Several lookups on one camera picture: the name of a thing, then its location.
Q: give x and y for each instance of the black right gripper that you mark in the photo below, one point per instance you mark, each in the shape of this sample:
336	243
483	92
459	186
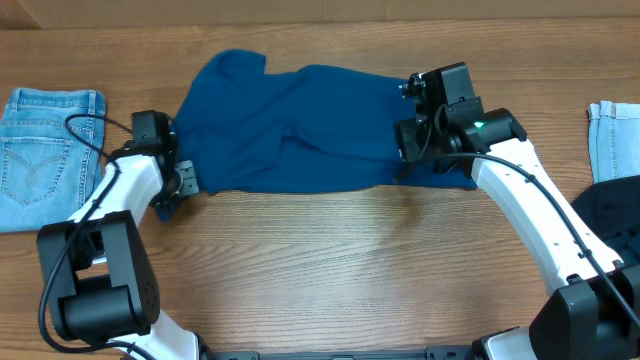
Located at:
409	142

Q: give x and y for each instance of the blue polo shirt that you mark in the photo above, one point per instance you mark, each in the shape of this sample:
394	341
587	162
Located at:
320	129

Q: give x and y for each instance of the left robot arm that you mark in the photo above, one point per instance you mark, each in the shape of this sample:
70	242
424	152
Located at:
100	289

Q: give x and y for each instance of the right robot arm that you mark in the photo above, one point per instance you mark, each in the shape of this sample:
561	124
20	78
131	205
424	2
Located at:
593	307

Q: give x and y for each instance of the folded light blue jeans left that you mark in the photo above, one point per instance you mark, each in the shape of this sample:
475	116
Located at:
47	170

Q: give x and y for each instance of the light blue jeans right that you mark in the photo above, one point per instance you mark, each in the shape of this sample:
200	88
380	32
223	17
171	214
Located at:
613	140

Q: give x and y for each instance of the dark navy garment pile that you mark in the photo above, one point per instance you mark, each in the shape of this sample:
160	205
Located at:
611	209

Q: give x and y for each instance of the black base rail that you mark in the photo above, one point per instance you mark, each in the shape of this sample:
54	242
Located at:
340	355

